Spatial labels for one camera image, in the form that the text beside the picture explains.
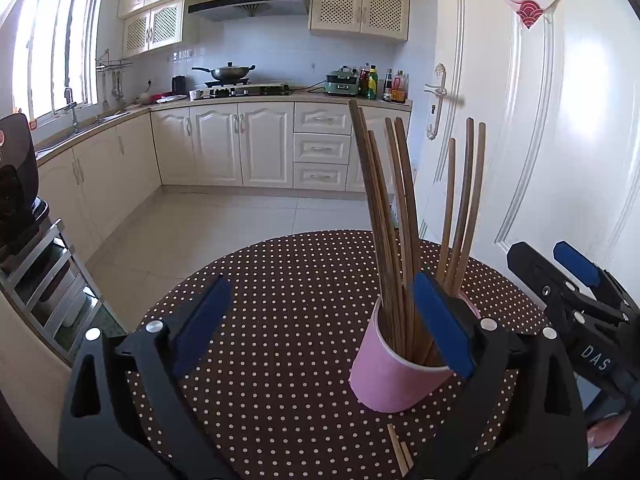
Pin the steel faucet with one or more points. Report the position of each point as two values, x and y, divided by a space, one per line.
68 97

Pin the beige panel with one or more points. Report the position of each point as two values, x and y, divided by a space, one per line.
25 385

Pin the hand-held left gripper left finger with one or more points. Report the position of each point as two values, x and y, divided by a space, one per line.
200 325

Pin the steel sink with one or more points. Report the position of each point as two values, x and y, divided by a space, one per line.
107 117

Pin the brown wooden chopstick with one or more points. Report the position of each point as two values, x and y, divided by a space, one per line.
396 447
407 455

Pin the person's right hand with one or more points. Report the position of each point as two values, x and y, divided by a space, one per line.
607 432

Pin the brown polka dot tablecloth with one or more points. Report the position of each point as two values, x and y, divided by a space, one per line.
300 285

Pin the cream lattice door cabinet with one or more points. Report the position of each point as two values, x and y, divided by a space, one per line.
360 10
150 30

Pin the bundle of wooden chopsticks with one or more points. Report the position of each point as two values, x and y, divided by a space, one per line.
385 220

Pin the pink paper cup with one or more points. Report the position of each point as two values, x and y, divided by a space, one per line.
395 380

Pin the red capped bottle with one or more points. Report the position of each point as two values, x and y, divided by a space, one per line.
364 80

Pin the wall utensil rack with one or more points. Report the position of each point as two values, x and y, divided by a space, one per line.
112 65

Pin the metal storage rack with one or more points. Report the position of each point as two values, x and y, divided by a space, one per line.
55 280

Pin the cream cabinet drawer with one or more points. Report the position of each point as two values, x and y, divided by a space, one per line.
322 118
320 176
322 149

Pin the cream lower kitchen cabinets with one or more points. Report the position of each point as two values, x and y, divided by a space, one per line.
215 145

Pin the green bottle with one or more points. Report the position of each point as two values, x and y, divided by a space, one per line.
373 85

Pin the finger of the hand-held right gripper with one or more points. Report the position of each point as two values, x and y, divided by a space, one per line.
525 260
575 261

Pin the gas stove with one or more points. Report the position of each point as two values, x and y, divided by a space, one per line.
250 90

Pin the kitchen window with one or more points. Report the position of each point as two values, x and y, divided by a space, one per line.
55 45

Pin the red labelled bottle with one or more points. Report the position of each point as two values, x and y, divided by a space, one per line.
398 90

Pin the range hood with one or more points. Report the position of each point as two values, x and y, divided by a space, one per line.
250 5

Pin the red container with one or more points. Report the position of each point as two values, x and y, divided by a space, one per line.
160 96

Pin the green electric cooker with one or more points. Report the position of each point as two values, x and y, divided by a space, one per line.
342 85

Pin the wok with lid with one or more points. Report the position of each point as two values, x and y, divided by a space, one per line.
230 72

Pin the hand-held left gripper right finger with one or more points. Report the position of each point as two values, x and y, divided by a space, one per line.
445 330

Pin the dark sauce bottle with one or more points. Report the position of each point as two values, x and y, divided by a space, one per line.
388 87

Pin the white panel door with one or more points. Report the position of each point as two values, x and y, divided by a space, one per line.
575 135

